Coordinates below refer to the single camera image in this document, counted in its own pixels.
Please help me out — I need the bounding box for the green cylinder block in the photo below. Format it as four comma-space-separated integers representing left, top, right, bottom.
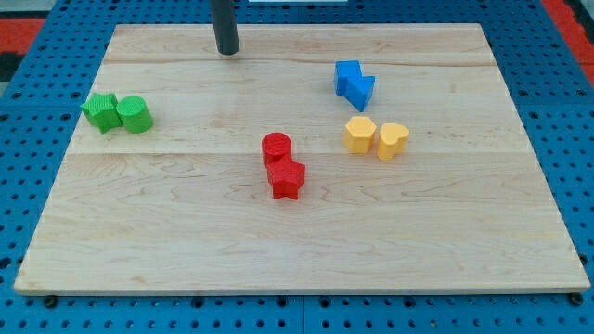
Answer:
116, 96, 153, 134

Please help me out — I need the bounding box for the green star block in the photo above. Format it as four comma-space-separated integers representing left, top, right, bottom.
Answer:
80, 93, 123, 134

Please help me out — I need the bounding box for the yellow heart block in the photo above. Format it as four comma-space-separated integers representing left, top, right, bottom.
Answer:
377, 122, 410, 161

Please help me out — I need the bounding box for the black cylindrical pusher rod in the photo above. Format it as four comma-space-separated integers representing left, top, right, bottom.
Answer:
210, 0, 240, 56

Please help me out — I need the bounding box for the red star block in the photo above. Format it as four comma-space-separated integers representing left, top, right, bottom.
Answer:
266, 156, 305, 200

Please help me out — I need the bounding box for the blue triangle block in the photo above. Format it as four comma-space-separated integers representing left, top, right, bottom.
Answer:
344, 76, 375, 112

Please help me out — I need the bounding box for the blue cube block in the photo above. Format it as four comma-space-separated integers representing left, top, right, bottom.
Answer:
334, 59, 362, 96

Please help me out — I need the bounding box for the red cylinder block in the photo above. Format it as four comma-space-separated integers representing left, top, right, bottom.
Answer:
261, 132, 292, 166

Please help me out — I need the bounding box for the wooden board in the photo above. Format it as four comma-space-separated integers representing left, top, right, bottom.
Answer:
14, 23, 590, 296

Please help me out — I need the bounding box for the yellow hexagon block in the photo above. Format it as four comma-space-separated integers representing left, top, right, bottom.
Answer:
343, 116, 377, 154

